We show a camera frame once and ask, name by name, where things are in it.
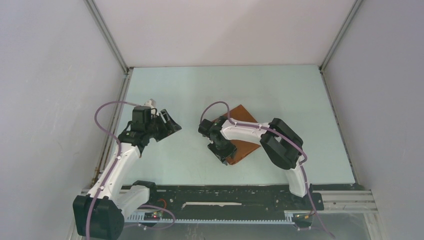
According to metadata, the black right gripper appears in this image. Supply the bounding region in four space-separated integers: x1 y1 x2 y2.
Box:
208 139 239 164

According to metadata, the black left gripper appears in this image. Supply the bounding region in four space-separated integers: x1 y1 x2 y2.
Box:
145 109 181 143

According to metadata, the orange cloth napkin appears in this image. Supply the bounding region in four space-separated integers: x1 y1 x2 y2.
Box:
214 104 260 165

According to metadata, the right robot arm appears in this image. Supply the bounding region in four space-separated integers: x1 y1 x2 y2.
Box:
198 116 311 209

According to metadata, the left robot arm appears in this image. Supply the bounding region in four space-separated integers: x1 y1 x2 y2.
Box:
72 99 182 240

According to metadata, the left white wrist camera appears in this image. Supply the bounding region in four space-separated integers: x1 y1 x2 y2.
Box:
144 98 158 116

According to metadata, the left aluminium frame post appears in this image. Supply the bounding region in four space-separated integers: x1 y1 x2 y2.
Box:
84 0 131 75

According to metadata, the aluminium frame post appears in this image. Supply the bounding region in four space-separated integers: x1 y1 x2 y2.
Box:
319 0 364 74
84 0 131 75

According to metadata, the white cable duct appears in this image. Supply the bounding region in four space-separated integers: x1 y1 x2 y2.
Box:
124 211 314 226

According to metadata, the right aluminium frame post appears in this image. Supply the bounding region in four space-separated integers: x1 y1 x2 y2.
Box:
319 0 364 74

